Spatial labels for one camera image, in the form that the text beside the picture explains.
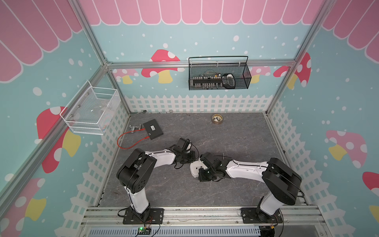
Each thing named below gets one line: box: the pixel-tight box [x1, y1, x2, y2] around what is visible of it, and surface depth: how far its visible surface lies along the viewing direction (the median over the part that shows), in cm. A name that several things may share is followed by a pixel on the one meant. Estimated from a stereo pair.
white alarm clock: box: [189, 158, 208, 178], surface depth 88 cm
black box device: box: [143, 118, 164, 141], surface depth 110 cm
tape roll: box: [211, 114, 224, 125], surface depth 118 cm
